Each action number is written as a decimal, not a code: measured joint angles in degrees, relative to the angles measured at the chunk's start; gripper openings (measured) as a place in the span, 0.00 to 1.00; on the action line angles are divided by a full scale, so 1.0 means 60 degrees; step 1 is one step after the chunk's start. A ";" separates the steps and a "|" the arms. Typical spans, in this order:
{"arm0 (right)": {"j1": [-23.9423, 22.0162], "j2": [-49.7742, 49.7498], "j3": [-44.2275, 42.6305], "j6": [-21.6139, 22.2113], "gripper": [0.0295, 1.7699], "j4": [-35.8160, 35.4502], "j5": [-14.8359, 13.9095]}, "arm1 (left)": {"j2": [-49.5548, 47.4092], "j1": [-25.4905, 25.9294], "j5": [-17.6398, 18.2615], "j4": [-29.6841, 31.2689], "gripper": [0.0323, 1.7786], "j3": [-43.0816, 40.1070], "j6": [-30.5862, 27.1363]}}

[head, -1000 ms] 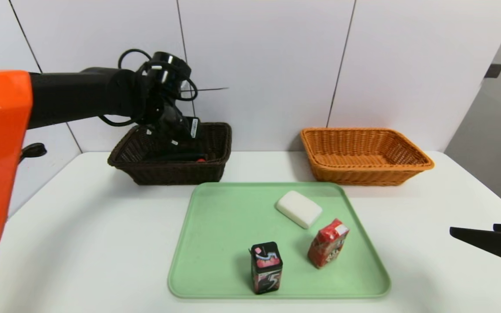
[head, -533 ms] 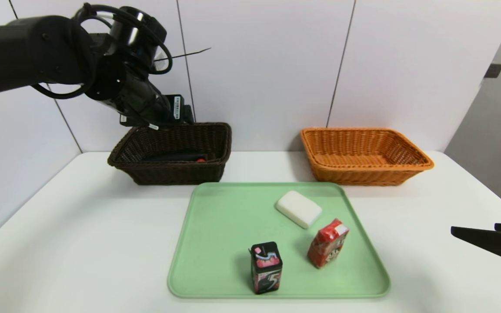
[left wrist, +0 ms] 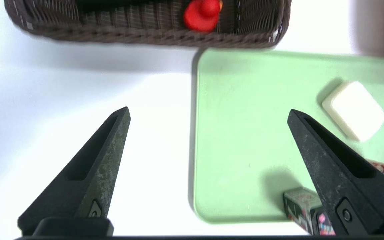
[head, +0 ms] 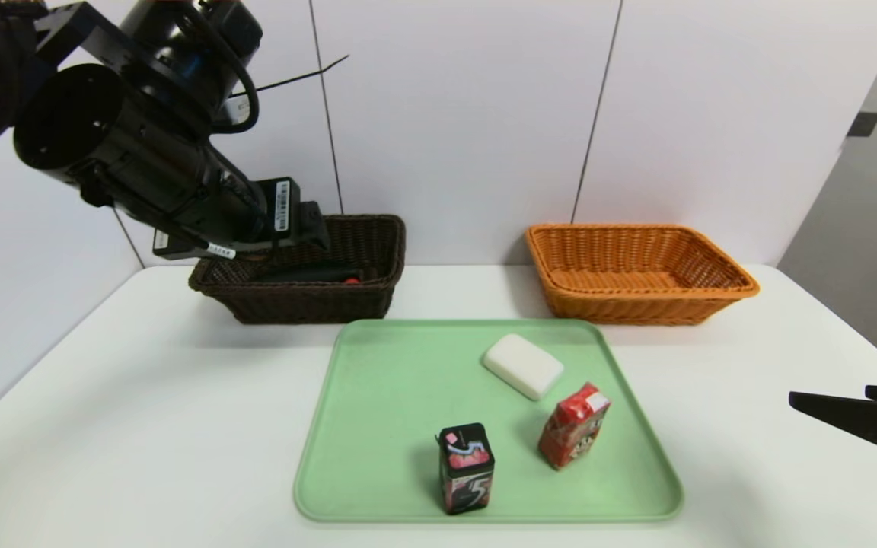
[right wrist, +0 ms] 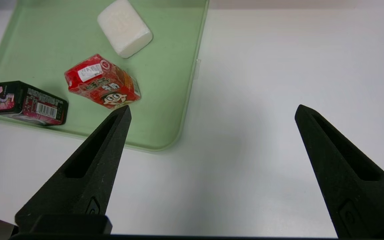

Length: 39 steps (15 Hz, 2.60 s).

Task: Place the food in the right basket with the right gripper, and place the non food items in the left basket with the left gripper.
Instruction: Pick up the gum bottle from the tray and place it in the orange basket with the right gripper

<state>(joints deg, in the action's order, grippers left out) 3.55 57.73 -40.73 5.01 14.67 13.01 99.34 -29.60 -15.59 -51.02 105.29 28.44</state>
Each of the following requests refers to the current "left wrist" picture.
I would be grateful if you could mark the black glasses case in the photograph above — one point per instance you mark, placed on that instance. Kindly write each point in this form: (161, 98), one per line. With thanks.
(112, 3)

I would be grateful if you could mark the black gum box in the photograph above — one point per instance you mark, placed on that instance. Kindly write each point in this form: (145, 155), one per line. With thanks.
(300, 206)

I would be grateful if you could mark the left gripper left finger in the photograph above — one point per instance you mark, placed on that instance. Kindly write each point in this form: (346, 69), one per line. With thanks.
(88, 173)

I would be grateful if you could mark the small red rubber toy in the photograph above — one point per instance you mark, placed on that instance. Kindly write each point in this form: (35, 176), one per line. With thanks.
(200, 16)

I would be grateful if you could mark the light green plastic tray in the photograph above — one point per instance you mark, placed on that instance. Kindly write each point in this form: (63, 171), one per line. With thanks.
(245, 133)

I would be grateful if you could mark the white soap bar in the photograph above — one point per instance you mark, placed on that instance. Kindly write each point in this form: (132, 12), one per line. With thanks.
(353, 110)

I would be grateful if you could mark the dark brown wicker basket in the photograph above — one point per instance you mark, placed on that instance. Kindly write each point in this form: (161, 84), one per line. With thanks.
(145, 36)

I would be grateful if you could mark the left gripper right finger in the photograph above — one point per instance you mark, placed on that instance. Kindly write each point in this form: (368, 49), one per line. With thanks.
(338, 173)

